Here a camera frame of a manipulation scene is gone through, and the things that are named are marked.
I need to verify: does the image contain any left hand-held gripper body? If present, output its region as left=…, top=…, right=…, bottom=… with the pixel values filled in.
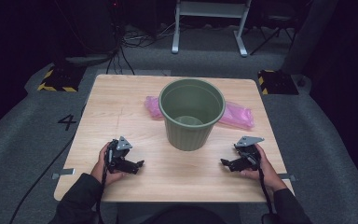
left=105, top=135, right=133, bottom=174

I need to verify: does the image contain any green plastic trash bin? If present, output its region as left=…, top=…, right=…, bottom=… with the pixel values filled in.
left=158, top=77, right=227, bottom=152

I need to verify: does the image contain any person's left hand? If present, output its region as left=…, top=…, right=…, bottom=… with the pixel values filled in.
left=90, top=142, right=129, bottom=186

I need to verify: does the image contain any left hand-held gripper cable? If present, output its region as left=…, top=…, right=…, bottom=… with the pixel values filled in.
left=95, top=148, right=112, bottom=224

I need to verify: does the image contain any right hand-held gripper cable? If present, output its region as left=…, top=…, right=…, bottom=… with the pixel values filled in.
left=256, top=167, right=274, bottom=216

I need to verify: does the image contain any person's dark torso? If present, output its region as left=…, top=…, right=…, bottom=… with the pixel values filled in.
left=117, top=203, right=243, bottom=224

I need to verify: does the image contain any hand-held gripper cable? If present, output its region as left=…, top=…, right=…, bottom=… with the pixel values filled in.
left=256, top=167, right=274, bottom=216
left=95, top=148, right=112, bottom=224

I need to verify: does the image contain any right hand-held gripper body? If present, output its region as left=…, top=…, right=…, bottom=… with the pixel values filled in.
left=234, top=135, right=265, bottom=171

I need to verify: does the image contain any grey curtain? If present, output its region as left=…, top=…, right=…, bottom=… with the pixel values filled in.
left=281, top=0, right=339, bottom=76

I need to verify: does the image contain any black tripod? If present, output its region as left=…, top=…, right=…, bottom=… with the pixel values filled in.
left=250, top=13, right=296, bottom=56

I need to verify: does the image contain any black yellow striped base plate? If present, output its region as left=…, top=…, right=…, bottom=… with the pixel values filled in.
left=36, top=63, right=87, bottom=92
left=257, top=69, right=300, bottom=96

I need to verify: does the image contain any person's right hand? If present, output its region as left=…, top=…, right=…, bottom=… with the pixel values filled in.
left=241, top=144, right=288, bottom=192

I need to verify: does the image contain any grey metal bracket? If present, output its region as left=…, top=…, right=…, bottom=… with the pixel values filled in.
left=51, top=168, right=76, bottom=180

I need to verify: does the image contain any bundle of black cables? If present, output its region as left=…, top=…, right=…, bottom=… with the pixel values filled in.
left=105, top=21, right=181, bottom=76

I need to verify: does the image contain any black floor cable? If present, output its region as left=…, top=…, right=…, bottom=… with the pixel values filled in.
left=8, top=105, right=87, bottom=224

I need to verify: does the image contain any dark equipment stand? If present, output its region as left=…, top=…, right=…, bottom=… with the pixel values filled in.
left=52, top=0, right=120, bottom=68

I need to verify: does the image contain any white metal stand frame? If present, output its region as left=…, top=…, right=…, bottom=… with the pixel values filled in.
left=171, top=0, right=253, bottom=58

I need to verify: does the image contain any pink plastic bag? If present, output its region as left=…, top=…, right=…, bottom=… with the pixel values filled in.
left=144, top=95, right=255, bottom=131

